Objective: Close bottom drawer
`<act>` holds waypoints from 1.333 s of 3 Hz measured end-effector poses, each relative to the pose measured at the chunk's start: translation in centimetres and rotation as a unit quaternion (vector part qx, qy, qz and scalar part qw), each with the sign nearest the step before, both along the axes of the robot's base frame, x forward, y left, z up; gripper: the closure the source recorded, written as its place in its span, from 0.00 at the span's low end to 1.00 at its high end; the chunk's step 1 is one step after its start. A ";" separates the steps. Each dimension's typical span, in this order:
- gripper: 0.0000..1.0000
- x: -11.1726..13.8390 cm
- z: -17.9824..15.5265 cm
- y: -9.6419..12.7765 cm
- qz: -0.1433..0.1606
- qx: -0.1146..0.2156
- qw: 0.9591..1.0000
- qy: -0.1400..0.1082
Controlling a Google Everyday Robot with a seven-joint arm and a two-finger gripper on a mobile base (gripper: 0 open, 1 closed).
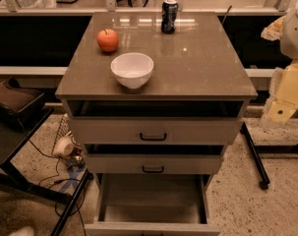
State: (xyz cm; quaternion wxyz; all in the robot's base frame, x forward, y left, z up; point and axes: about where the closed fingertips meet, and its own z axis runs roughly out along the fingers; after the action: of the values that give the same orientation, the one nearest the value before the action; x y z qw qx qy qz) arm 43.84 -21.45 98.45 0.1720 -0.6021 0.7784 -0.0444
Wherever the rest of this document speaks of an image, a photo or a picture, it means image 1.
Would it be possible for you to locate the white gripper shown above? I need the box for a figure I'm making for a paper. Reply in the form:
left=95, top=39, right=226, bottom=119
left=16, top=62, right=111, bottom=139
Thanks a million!
left=263, top=61, right=298, bottom=123

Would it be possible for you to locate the grey bottom drawer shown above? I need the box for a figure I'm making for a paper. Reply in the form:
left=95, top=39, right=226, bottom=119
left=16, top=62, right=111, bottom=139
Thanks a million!
left=85, top=174, right=220, bottom=236

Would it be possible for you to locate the grey drawer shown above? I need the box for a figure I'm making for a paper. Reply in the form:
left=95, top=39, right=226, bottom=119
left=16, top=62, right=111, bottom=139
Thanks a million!
left=85, top=174, right=220, bottom=236
left=69, top=101, right=243, bottom=145
left=85, top=145, right=225, bottom=174

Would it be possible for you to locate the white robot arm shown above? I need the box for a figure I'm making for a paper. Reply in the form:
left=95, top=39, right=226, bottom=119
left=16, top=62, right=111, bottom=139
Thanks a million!
left=261, top=4, right=298, bottom=124

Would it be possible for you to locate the grey drawer cabinet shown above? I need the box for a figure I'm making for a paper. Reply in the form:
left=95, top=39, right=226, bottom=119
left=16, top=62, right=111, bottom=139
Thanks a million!
left=55, top=11, right=259, bottom=195

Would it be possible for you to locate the grey top drawer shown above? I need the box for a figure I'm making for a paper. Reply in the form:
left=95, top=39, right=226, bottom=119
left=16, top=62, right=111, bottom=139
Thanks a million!
left=69, top=101, right=243, bottom=145

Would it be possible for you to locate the grey middle drawer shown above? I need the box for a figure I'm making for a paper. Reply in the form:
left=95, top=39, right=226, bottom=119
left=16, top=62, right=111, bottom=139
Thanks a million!
left=85, top=145, right=225, bottom=174

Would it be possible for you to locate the black stand leg with caster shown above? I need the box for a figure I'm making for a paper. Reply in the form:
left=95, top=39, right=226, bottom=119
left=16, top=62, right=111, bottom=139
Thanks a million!
left=241, top=123, right=270, bottom=190

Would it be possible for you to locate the dark soda can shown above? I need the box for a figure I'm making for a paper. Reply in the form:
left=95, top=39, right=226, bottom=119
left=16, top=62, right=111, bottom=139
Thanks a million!
left=161, top=0, right=178, bottom=33

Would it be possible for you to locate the white bowl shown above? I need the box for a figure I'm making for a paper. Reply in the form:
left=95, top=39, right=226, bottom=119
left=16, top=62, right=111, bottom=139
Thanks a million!
left=110, top=52, right=154, bottom=89

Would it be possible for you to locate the red apple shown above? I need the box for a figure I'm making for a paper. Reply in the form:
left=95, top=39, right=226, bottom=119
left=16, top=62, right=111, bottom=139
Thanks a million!
left=96, top=29, right=119, bottom=52

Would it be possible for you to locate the white round device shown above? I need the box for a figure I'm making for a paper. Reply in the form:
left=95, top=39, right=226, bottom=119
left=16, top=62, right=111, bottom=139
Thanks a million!
left=53, top=136, right=74, bottom=156

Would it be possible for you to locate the dark brown bag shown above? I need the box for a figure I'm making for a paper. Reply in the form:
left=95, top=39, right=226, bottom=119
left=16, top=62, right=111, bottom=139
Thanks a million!
left=0, top=78, right=45, bottom=123

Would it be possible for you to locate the black side table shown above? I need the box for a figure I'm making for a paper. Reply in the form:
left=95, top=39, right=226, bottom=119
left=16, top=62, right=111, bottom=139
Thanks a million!
left=0, top=106, right=91, bottom=236

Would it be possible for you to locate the white shoe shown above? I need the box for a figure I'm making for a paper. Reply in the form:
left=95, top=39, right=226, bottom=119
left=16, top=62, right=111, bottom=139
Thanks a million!
left=9, top=226, right=34, bottom=236

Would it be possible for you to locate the wire mesh basket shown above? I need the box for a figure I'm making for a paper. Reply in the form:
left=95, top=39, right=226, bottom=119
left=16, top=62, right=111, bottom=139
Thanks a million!
left=52, top=114, right=77, bottom=155

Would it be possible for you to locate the black floor cable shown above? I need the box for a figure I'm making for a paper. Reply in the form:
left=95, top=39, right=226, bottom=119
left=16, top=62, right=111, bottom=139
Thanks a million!
left=18, top=118, right=88, bottom=236

